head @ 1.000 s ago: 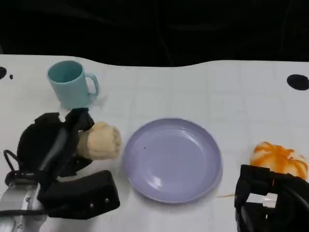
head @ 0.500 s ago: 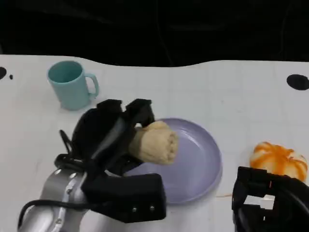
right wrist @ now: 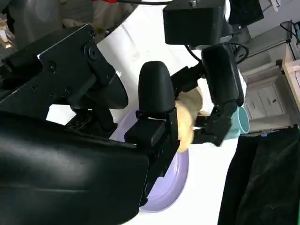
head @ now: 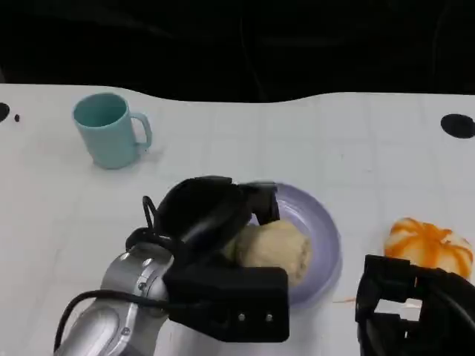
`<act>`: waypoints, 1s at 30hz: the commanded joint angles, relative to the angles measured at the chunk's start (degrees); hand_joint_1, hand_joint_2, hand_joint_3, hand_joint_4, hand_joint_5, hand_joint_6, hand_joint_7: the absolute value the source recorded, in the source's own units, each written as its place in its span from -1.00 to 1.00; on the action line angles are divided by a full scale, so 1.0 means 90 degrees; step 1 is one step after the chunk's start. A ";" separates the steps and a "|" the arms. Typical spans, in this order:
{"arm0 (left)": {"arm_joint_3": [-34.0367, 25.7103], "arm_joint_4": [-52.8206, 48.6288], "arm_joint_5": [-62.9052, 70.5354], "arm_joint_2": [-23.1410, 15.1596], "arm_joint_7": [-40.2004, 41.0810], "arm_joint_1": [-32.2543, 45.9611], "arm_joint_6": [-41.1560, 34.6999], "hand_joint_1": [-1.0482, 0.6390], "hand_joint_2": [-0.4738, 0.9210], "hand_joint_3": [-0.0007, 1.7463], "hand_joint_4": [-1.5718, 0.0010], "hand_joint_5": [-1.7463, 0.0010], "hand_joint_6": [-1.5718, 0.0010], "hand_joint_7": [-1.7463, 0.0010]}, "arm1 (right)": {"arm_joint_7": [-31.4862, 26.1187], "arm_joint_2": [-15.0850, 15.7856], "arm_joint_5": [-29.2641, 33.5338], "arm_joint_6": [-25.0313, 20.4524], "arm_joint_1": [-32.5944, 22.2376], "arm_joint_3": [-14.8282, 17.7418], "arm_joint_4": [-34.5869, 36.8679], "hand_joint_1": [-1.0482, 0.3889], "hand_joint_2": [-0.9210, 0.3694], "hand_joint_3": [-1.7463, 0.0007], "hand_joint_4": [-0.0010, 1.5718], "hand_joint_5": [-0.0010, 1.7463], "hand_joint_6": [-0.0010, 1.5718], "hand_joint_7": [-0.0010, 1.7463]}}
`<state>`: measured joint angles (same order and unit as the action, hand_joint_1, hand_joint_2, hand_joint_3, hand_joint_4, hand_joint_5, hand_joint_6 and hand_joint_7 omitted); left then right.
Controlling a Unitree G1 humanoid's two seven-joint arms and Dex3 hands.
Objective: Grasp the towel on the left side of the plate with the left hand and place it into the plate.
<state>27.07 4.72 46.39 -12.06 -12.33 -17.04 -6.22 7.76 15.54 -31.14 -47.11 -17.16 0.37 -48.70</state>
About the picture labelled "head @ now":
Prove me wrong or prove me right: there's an orange and white bread roll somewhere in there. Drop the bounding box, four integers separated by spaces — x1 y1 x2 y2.
384 217 474 281

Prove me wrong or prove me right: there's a pale green mug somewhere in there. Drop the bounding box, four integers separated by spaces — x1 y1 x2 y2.
72 93 153 170

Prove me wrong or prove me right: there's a beige towel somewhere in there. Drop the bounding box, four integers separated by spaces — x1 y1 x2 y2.
222 219 313 289

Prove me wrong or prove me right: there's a lilac plate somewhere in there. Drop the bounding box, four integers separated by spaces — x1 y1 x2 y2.
244 181 342 309

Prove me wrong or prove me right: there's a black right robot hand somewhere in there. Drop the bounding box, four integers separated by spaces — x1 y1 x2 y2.
355 254 475 356

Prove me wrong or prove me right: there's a looped black wrist cable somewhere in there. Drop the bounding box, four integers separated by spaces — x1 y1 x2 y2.
125 195 189 260

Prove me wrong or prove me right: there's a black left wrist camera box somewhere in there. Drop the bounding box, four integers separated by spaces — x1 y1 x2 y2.
164 264 291 343

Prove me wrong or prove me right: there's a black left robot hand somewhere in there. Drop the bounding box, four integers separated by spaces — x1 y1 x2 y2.
154 176 281 268

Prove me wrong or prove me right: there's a long black arm cable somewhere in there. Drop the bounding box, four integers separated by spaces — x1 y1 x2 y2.
53 289 175 354

